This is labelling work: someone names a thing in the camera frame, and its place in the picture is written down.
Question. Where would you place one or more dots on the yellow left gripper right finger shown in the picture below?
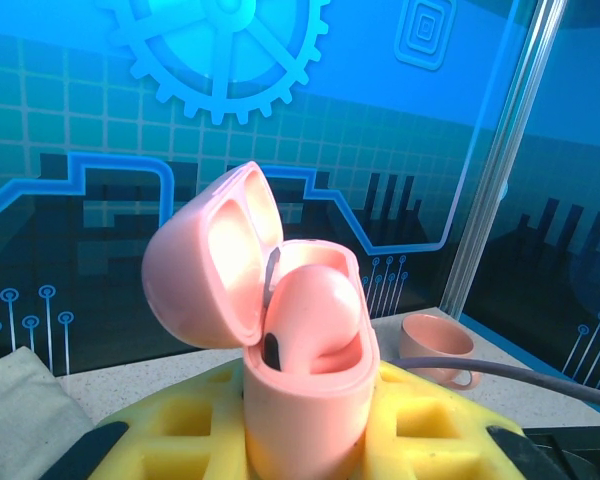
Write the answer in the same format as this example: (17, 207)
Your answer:
(430, 435)

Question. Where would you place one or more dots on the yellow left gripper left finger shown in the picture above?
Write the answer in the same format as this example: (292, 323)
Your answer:
(180, 440)

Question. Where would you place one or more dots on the pink earbud charging case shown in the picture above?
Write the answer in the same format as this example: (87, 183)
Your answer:
(300, 415)

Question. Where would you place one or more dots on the orange round object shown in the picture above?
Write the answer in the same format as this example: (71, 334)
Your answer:
(430, 340)

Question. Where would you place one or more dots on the beige folded cloth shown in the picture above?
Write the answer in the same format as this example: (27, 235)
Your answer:
(20, 415)

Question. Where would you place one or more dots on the aluminium frame post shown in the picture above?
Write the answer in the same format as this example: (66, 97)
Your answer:
(505, 150)

